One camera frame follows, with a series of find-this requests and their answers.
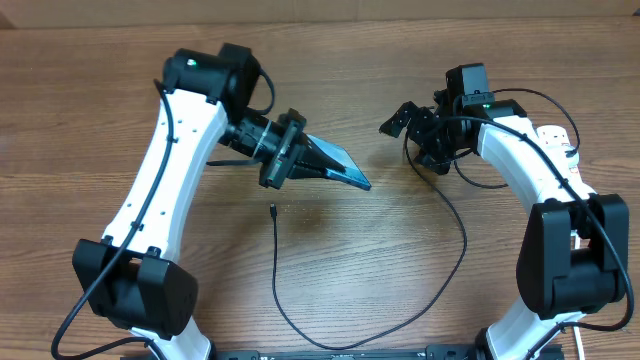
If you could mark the Galaxy smartphone blue screen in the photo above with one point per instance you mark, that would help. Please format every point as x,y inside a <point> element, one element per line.
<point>351,174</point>

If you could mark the white charger adapter plug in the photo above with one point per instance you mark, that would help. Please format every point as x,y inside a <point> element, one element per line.
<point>563,154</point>

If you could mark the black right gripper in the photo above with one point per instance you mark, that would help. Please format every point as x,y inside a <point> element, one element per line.
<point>420,117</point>

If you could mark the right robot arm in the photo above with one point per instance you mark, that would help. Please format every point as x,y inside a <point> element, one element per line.
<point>574,256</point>

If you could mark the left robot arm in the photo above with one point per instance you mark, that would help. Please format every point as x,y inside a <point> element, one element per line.
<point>131,276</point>

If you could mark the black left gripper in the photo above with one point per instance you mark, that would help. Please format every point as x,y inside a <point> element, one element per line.
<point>309,160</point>

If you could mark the white power strip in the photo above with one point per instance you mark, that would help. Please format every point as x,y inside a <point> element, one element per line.
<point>557,144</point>

